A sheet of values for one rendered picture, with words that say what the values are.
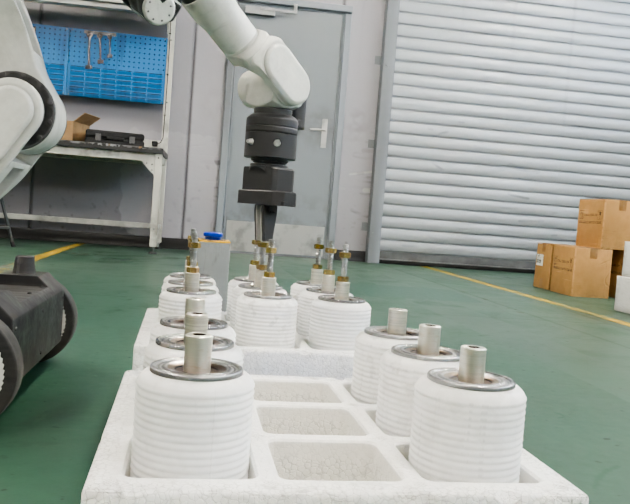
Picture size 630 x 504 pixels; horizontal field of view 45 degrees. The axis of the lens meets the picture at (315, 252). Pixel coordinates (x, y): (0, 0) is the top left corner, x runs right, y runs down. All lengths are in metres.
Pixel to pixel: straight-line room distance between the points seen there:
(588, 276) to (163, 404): 4.33
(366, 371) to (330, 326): 0.30
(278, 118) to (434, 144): 5.30
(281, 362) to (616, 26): 6.44
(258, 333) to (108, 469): 0.56
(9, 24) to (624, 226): 4.01
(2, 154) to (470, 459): 1.05
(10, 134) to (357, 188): 5.13
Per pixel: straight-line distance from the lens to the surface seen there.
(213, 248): 1.54
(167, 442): 0.60
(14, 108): 1.45
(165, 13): 1.85
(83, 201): 6.34
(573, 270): 4.78
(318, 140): 6.36
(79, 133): 5.97
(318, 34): 6.49
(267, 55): 1.23
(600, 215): 4.88
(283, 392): 0.94
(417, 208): 6.46
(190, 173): 6.28
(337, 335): 1.16
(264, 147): 1.25
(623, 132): 7.24
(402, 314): 0.88
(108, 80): 6.25
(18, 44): 1.51
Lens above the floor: 0.39
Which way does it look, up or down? 3 degrees down
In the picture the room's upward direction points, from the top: 4 degrees clockwise
